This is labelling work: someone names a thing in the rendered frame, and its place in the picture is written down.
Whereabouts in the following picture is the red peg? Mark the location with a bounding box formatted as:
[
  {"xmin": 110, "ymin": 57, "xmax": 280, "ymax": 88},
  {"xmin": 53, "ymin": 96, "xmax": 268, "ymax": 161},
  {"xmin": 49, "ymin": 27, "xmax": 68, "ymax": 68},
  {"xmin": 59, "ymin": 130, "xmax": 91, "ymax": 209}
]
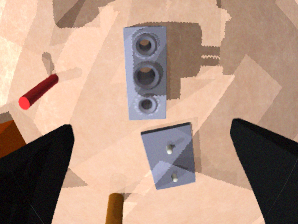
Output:
[{"xmin": 19, "ymin": 75, "xmax": 59, "ymax": 111}]

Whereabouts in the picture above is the brown cylinder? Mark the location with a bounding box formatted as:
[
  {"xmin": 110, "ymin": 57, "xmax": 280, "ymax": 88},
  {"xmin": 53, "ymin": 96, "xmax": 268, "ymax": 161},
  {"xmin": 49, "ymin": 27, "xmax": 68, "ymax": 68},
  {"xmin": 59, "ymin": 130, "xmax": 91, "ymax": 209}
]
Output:
[{"xmin": 105, "ymin": 192, "xmax": 124, "ymax": 224}]

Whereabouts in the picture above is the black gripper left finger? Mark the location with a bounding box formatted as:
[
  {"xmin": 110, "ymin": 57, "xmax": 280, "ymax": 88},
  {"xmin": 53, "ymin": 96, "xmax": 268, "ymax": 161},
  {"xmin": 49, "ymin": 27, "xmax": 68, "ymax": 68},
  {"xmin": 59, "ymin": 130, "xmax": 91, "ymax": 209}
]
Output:
[{"xmin": 0, "ymin": 124, "xmax": 74, "ymax": 224}]

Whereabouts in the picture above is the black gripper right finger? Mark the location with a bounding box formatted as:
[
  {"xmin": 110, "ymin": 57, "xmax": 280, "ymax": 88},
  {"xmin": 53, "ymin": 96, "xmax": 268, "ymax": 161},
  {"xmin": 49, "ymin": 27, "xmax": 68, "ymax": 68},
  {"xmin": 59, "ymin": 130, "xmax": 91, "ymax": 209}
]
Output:
[{"xmin": 230, "ymin": 117, "xmax": 298, "ymax": 224}]

